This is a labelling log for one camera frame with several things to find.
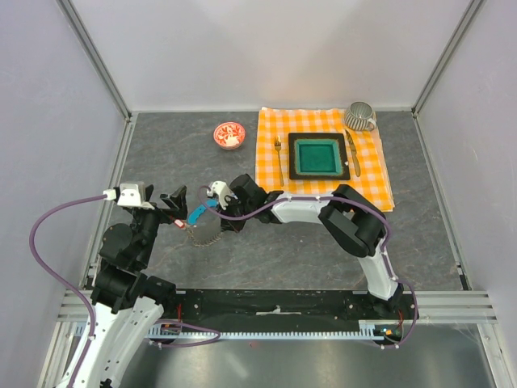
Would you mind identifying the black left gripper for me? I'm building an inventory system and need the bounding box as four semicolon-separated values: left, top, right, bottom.
132;183;187;265

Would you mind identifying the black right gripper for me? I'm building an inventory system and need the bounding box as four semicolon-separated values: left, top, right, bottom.
216;194;254;234

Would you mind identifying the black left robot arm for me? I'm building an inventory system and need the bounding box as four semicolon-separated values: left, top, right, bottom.
29;182;187;387

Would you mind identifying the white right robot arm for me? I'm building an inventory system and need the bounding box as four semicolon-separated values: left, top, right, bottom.
207;175;403;318

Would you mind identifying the gold fork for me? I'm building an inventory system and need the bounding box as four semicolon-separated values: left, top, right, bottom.
274;136;284;187

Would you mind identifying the red patterned bowl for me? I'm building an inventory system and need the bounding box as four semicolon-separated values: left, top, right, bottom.
213;122;246;150

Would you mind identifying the black teal square plate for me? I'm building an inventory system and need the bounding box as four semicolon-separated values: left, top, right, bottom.
288;133;351;181

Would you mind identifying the gold knife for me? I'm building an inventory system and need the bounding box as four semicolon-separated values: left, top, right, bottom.
346;130;361;177

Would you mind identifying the orange checkered cloth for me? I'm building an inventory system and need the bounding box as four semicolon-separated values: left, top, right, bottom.
254;107;395;212

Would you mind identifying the striped ceramic mug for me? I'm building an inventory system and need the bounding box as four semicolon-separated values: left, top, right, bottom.
344;101;377;132

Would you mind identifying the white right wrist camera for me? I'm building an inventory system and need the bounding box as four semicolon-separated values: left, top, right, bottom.
207;180;233;210

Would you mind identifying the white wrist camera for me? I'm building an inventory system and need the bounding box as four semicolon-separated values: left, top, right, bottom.
207;180;233;210
103;182;155;210

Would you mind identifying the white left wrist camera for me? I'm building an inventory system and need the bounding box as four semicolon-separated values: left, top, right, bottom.
103;182;155;210

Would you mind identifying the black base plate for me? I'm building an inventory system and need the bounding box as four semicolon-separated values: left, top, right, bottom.
162;289;415;333

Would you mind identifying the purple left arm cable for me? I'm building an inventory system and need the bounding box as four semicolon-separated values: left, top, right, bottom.
28;193;221;388

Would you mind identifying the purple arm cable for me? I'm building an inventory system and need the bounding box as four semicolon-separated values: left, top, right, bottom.
28;193;221;388
197;184;418;351

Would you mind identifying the aluminium frame rail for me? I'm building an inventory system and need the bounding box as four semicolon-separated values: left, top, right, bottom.
56;0;132;121

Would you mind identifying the slotted cable duct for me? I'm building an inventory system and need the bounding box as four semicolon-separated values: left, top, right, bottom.
72;321;405;340

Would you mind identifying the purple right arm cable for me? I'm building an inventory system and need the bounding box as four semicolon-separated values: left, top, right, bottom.
197;184;418;351

